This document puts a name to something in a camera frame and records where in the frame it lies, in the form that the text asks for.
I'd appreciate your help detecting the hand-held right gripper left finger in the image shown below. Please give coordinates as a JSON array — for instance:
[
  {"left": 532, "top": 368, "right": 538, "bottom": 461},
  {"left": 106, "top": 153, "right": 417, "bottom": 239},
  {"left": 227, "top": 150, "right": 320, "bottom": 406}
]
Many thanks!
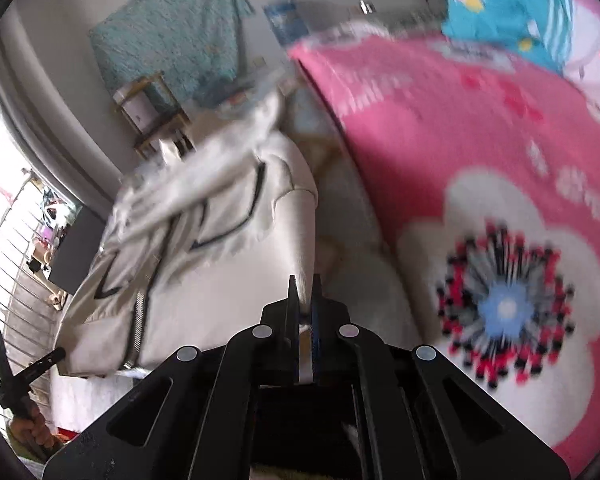
[{"left": 42, "top": 275, "right": 302, "bottom": 480}]

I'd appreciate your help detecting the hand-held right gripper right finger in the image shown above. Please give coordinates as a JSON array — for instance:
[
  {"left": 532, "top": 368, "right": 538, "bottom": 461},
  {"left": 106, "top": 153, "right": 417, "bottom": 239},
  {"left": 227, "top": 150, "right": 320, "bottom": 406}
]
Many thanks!
[{"left": 310, "top": 274, "right": 572, "bottom": 480}]

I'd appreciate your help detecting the cream zip jacket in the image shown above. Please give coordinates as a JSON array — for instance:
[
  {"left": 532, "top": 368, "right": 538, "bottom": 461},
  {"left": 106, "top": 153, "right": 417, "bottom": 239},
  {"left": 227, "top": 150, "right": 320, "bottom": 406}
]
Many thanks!
[{"left": 57, "top": 92, "right": 322, "bottom": 386}]

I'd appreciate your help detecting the person's left hand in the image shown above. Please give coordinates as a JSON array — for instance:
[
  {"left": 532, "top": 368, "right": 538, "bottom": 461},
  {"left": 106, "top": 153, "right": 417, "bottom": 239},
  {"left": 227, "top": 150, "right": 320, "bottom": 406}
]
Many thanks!
[{"left": 7, "top": 410, "right": 66, "bottom": 463}]

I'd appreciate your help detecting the fruit printed tablecloth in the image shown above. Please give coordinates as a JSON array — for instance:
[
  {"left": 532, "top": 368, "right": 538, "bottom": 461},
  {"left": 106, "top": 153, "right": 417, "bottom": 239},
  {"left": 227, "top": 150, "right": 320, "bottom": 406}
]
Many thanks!
[{"left": 47, "top": 80, "right": 423, "bottom": 441}]

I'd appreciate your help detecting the dark grey cabinet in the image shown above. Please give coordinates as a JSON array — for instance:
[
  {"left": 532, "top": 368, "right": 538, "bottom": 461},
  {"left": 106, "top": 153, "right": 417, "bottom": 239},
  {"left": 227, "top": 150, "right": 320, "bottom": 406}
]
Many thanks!
[{"left": 47, "top": 202, "right": 111, "bottom": 296}]

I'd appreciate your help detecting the white plastic bag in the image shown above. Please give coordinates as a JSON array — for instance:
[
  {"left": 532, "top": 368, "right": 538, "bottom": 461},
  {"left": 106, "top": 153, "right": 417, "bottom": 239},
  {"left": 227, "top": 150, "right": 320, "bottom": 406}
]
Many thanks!
[{"left": 41, "top": 195, "right": 63, "bottom": 228}]

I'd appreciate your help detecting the pink flower blanket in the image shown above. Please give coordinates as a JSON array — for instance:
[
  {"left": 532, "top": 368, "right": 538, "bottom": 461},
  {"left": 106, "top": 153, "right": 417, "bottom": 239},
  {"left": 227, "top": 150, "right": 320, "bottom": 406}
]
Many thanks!
[{"left": 287, "top": 27, "right": 600, "bottom": 471}]

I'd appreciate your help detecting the grey curtain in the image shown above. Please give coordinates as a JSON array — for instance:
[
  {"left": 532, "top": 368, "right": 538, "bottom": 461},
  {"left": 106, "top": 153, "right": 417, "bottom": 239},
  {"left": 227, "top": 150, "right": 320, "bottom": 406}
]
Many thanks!
[{"left": 0, "top": 25, "right": 126, "bottom": 221}]

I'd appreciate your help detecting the wooden chair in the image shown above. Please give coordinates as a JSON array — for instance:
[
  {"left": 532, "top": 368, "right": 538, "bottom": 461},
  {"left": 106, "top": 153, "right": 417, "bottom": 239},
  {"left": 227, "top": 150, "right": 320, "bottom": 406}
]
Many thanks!
[{"left": 112, "top": 72, "right": 196, "bottom": 161}]

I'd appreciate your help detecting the blue water jug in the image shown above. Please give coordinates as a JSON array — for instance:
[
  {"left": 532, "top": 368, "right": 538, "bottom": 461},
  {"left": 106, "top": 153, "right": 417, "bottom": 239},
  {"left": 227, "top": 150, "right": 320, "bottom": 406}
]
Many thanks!
[{"left": 263, "top": 0, "right": 313, "bottom": 45}]

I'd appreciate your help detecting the teal cartoon print cloth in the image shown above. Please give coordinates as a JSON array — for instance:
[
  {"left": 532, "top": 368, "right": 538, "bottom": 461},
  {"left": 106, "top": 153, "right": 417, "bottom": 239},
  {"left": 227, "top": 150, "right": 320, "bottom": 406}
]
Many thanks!
[{"left": 440, "top": 0, "right": 581, "bottom": 68}]

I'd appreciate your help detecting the teal floral wall cloth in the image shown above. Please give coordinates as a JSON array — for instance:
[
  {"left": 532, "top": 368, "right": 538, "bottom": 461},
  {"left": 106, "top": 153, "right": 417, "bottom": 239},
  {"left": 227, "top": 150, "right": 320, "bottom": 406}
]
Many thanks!
[{"left": 89, "top": 0, "right": 255, "bottom": 111}]

